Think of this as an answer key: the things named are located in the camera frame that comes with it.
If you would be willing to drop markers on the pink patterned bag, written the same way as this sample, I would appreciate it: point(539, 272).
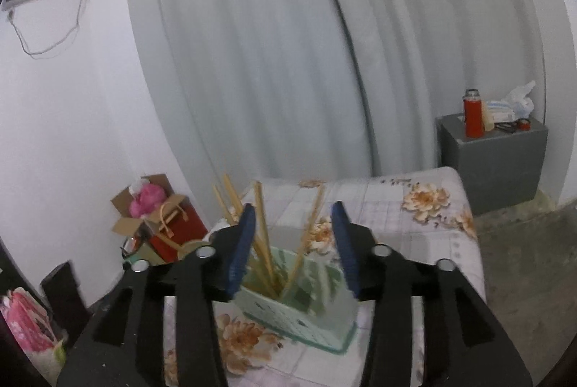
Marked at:
point(27, 324)

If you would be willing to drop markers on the grey curtain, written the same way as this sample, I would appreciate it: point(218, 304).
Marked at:
point(270, 53)

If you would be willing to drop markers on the grey cabinet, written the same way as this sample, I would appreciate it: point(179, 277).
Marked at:
point(496, 162)

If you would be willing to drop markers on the floral plaid bedsheet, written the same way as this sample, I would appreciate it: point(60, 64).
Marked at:
point(405, 234)

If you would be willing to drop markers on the pink plastic bag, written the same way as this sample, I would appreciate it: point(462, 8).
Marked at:
point(146, 200)

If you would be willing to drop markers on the beige packet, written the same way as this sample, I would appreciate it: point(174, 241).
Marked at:
point(487, 119)

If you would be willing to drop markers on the white plastic bag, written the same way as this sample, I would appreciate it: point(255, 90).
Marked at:
point(514, 101)

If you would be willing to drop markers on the red thermos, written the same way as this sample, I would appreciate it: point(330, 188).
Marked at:
point(472, 114)

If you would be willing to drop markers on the red gift bag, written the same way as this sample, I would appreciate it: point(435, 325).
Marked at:
point(180, 229)

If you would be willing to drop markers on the beige chopstick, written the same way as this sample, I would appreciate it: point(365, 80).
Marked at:
point(311, 225)
point(224, 204)
point(261, 225)
point(234, 193)

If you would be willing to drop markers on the black furniture piece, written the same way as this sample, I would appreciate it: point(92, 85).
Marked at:
point(63, 292)

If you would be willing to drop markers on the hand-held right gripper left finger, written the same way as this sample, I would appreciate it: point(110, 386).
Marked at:
point(241, 252)

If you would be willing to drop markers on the green plastic utensil holder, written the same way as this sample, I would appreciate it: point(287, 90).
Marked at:
point(306, 315)

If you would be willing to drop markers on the cardboard box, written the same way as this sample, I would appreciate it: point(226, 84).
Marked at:
point(128, 213)

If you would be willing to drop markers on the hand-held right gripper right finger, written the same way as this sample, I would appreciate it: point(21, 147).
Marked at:
point(345, 252)

